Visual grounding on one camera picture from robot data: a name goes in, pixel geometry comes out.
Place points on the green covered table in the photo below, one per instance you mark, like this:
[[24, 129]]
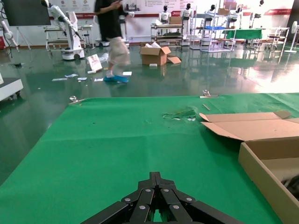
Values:
[[243, 33]]

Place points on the walking person in black shirt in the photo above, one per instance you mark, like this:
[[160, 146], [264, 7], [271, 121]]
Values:
[[109, 18]]

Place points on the green table cloth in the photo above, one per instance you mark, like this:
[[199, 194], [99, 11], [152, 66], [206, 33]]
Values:
[[93, 151]]

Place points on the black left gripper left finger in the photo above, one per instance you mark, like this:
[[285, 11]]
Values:
[[140, 205]]

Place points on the open brown shipping carton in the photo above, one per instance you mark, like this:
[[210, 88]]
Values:
[[151, 58]]

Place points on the small cardboard strip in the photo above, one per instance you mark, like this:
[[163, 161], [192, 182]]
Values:
[[206, 107]]

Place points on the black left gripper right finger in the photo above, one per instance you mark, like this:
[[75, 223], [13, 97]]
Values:
[[175, 205]]

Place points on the white mobile robot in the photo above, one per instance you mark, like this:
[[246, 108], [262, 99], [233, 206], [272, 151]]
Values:
[[72, 35]]

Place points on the white humanoid robot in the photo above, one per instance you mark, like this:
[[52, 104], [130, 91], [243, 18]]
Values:
[[186, 12], [164, 16]]

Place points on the white paper bag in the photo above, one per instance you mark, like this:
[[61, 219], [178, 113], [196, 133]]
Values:
[[94, 63]]

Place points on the white paper sheet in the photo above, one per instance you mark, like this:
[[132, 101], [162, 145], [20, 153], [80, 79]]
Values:
[[59, 79], [71, 75]]

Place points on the black display screen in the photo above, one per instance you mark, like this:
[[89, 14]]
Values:
[[25, 11]]

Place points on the small white box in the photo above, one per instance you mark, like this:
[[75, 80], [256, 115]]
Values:
[[153, 65]]

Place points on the metal shelf rack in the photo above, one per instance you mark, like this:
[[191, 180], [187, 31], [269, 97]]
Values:
[[167, 35]]

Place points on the silver table clamp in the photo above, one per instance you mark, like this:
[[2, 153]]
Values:
[[206, 93], [74, 99]]

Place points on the white wheeled cabinet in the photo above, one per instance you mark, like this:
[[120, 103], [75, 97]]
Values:
[[9, 88]]

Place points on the white rack with blue tray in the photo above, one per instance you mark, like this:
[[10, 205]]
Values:
[[217, 28]]

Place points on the white standing fan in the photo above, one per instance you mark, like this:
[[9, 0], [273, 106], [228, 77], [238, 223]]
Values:
[[294, 28]]

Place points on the open cardboard box with round holes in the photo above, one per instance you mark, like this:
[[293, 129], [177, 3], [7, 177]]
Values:
[[268, 127]]

